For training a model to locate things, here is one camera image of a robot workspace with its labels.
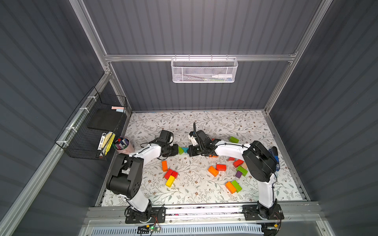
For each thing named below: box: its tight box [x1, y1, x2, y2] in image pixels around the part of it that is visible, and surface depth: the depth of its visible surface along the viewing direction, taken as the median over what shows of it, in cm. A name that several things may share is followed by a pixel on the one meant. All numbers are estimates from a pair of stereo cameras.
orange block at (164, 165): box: [161, 160, 168, 172], surface depth 91 cm
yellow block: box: [165, 175, 176, 188], surface depth 84 cm
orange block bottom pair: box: [225, 181, 237, 195], surface depth 83 cm
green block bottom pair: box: [231, 179, 243, 193], surface depth 82 cm
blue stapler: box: [268, 146, 281, 172], surface depth 93 cm
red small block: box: [171, 171, 179, 179], surface depth 88 cm
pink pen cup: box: [112, 136, 135, 155], surface depth 88 cm
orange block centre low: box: [207, 165, 220, 177], surface depth 88 cm
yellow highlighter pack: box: [101, 131, 116, 156], surface depth 70 cm
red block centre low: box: [216, 164, 227, 172], surface depth 92 cm
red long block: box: [164, 168, 174, 180], surface depth 88 cm
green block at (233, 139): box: [229, 136, 240, 144], surface depth 104 cm
